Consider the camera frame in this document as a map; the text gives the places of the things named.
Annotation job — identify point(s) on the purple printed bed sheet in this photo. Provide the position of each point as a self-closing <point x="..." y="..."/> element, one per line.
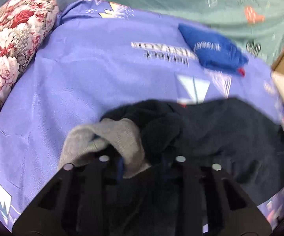
<point x="99" y="56"/>

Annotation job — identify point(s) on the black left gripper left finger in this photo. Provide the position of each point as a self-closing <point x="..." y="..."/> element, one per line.
<point x="73" y="202"/>

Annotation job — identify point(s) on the red floral bolster pillow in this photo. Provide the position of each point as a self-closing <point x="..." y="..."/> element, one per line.
<point x="23" y="26"/>

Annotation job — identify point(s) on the teal heart print blanket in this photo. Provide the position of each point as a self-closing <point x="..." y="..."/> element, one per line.
<point x="254" y="25"/>

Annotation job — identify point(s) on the black pants grey waistband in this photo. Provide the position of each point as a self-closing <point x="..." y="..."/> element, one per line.
<point x="149" y="135"/>

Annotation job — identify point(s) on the folded blue garment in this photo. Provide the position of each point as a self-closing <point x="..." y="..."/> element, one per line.
<point x="214" y="51"/>

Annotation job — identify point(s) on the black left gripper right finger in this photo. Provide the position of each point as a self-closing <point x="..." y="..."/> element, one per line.
<point x="211" y="202"/>

